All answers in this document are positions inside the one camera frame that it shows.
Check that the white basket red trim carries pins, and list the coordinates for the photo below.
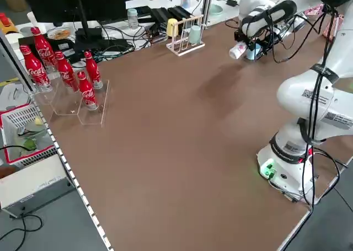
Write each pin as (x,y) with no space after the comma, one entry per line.
(16,118)

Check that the white plate with snacks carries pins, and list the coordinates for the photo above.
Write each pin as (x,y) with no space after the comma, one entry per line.
(59,33)

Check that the pale yellow cup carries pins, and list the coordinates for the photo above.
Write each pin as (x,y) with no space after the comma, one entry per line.
(171,27)

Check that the white paper cup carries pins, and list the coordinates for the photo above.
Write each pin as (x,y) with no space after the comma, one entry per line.
(31,19)

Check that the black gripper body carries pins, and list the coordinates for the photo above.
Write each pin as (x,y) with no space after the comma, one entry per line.
(267,44)
(244,38)

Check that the black power adapter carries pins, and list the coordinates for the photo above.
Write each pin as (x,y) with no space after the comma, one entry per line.
(232,2)

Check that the black monitor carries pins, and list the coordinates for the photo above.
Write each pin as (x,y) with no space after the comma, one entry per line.
(55,2)

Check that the white juice bottle red label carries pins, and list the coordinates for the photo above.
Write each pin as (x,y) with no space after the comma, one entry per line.
(237,51)

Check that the aluminium table edge rail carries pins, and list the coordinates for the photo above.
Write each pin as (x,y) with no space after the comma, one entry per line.
(71,173)

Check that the light blue ceramic cup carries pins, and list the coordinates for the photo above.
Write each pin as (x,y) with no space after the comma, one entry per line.
(253,54)

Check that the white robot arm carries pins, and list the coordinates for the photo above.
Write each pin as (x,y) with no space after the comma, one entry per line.
(298,96)

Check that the clear acrylic bottle shelf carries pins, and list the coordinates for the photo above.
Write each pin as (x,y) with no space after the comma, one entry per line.
(104,104)

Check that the pink plastic basket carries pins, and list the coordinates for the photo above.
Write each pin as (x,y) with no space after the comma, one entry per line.
(331,30)

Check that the grey metal box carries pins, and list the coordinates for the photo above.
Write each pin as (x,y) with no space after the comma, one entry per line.
(27,184)

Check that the mint green bowl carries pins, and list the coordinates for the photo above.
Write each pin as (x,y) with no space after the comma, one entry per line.
(217,11)

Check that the clear water bottle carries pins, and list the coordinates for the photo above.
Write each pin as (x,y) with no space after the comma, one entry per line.
(132,19)

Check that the aluminium frame post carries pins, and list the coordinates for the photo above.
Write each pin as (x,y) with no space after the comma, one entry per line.
(208,2)

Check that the black power supply box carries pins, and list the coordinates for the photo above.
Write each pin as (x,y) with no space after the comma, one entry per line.
(179,12)
(160,13)

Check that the red cola bottle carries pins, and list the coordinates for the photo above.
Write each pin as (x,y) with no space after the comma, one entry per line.
(66,74)
(87,92)
(36,71)
(44,52)
(92,69)

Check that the mint green cup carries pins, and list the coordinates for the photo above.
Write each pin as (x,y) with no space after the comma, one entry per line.
(195,34)

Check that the clear pen cup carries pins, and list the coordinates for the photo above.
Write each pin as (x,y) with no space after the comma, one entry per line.
(185,1)

